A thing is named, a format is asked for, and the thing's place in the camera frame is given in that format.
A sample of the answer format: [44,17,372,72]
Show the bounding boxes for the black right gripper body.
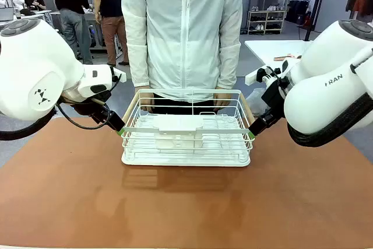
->
[261,78,290,116]

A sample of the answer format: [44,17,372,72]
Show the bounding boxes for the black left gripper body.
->
[61,90,114,119]

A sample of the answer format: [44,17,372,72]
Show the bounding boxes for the white wire dish rack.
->
[121,89,255,168]

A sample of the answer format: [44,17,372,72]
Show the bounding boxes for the person's left forearm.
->
[217,41,242,90]

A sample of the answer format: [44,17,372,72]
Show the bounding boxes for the person's right forearm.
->
[125,38,151,88]

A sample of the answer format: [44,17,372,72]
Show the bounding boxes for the person's right hand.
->
[134,85,154,113]

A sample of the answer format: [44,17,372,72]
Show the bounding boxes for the person's left hand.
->
[213,86,233,113]

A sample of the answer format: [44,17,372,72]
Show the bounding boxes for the clear plastic bag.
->
[245,87,272,117]

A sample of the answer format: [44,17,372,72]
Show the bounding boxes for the brown item on white table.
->
[273,53,303,61]

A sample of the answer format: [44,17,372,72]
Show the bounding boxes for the large white table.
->
[244,40,313,69]

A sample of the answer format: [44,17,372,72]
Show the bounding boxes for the person's black trousers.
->
[151,93,217,115]

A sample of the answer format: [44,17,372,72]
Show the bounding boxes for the wooden shoe rack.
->
[247,9,288,36]

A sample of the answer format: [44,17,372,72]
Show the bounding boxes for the black bags pile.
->
[286,0,311,26]

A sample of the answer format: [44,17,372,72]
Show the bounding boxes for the man in grey jeans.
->
[50,0,94,65]

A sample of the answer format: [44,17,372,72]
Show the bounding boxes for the man in brown trousers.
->
[93,0,131,67]

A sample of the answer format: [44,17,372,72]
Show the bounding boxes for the black stand pole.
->
[304,0,330,43]

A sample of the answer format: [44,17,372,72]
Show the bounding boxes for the person in white jacket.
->
[121,0,244,104]

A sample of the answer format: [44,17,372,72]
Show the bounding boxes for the thin black left gripper cable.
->
[55,73,123,131]

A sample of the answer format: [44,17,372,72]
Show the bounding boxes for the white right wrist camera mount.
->
[244,65,282,87]

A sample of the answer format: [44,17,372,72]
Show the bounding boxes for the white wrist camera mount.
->
[244,65,282,87]
[111,66,128,84]

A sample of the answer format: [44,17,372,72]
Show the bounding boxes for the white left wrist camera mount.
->
[111,66,128,84]

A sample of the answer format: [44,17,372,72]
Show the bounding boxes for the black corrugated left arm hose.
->
[0,108,57,142]

